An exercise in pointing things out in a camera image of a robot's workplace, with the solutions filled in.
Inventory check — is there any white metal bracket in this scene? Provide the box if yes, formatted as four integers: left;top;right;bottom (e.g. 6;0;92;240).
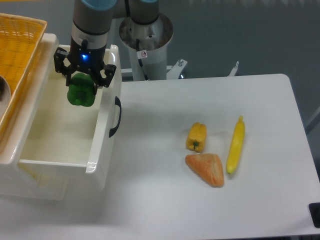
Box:
228;61;240;77

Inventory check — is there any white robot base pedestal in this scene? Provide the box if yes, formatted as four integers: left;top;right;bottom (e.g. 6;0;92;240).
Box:
119;13;188;81

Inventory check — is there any open upper white drawer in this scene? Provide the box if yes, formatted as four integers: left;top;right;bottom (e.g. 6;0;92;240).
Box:
18;44;123;192

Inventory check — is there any yellow banana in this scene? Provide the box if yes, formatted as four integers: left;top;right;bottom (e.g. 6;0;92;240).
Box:
226;115;246;175

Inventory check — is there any green bell pepper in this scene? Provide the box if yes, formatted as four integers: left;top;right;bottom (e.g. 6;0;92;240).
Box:
67;72;96;107

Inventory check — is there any yellow woven basket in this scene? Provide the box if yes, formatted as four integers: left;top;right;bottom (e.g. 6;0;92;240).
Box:
0;13;48;138

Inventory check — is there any black drawer handle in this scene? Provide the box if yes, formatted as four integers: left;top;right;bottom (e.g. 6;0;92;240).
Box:
108;96;122;138

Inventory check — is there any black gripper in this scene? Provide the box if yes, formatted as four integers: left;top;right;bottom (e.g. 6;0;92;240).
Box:
53;39;117;94

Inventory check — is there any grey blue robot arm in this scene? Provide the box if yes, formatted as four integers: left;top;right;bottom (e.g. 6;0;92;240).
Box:
53;0;121;94

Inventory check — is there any white drawer cabinet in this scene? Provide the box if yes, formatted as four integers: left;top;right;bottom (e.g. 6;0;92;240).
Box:
0;33;68;200

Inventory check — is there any black object at table edge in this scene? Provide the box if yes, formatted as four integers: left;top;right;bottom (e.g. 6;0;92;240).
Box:
308;202;320;229

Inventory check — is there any orange triangular bread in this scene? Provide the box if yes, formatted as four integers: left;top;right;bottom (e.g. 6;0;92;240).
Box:
185;153;225;188

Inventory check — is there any yellow bell pepper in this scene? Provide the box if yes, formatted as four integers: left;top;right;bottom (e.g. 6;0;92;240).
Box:
185;122;207;153

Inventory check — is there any white bowl in basket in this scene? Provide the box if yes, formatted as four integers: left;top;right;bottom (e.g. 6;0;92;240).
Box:
0;76;11;120

